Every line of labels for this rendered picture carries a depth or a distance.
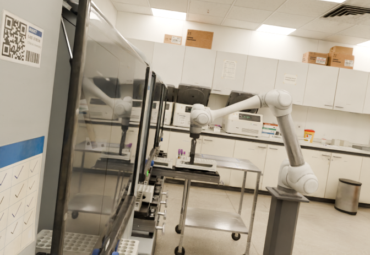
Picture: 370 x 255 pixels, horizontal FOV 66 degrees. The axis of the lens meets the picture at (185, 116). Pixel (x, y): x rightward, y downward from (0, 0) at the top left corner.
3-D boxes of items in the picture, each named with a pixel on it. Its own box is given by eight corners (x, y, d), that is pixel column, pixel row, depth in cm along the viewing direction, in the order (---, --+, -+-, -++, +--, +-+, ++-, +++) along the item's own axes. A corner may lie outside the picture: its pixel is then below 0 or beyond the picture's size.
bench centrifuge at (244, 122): (226, 133, 440) (232, 89, 437) (220, 129, 502) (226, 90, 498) (261, 137, 442) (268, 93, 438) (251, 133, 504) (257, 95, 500)
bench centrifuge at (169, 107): (134, 121, 436) (139, 79, 432) (140, 118, 498) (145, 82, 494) (169, 125, 436) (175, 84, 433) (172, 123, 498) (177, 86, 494)
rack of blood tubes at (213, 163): (175, 166, 204) (176, 158, 204) (175, 163, 214) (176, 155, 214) (216, 171, 205) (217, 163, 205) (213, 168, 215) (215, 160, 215)
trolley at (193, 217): (173, 257, 238) (186, 161, 233) (174, 232, 284) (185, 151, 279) (251, 266, 240) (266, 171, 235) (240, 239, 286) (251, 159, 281)
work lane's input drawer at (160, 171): (124, 174, 201) (125, 162, 201) (127, 169, 215) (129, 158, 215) (224, 186, 204) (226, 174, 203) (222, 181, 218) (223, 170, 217)
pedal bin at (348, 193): (342, 214, 407) (348, 183, 404) (328, 204, 445) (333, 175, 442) (363, 217, 408) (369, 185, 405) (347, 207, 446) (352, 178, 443)
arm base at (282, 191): (290, 189, 236) (292, 183, 236) (303, 198, 214) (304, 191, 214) (270, 186, 235) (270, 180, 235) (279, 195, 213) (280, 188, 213)
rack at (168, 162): (130, 165, 203) (131, 156, 203) (132, 162, 213) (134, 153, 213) (172, 170, 204) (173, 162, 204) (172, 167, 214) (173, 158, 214)
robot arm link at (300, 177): (308, 184, 213) (326, 194, 191) (289, 191, 212) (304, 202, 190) (280, 86, 206) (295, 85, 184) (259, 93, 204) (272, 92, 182)
